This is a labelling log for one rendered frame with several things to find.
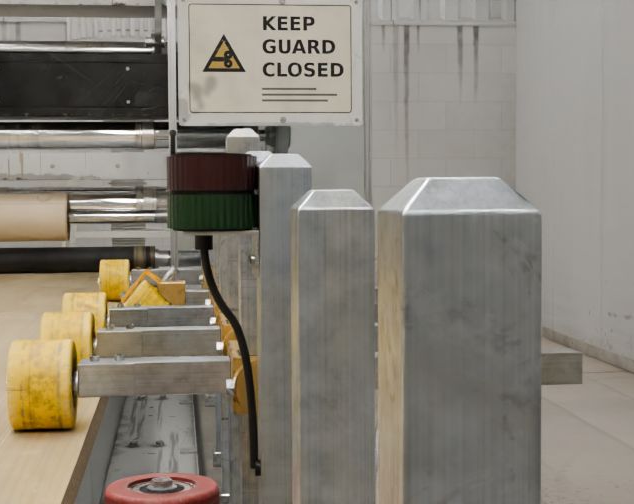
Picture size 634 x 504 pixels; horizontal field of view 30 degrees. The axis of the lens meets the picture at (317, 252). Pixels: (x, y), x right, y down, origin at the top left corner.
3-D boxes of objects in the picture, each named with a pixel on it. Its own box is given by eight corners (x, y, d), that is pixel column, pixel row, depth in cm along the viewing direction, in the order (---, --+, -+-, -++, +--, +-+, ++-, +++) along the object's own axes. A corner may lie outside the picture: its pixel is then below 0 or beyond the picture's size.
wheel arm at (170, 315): (452, 322, 165) (452, 296, 165) (458, 325, 161) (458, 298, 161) (83, 329, 159) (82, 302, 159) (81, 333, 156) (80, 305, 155)
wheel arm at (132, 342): (501, 346, 140) (501, 315, 140) (510, 350, 136) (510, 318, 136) (66, 355, 134) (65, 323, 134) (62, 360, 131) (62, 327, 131)
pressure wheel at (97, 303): (104, 338, 152) (108, 362, 159) (105, 281, 156) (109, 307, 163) (56, 339, 152) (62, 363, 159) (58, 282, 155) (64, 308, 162)
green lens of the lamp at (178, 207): (254, 225, 83) (254, 194, 83) (260, 228, 77) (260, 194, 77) (167, 226, 82) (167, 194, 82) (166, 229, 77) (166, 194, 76)
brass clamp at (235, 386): (285, 391, 115) (285, 338, 115) (300, 417, 102) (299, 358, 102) (221, 392, 115) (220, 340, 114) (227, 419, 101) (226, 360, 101)
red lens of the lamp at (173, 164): (254, 189, 83) (254, 157, 83) (260, 189, 77) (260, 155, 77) (167, 190, 82) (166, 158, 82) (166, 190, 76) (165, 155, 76)
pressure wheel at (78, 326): (93, 296, 134) (90, 342, 127) (97, 352, 138) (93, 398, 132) (39, 297, 133) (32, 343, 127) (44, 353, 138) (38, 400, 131)
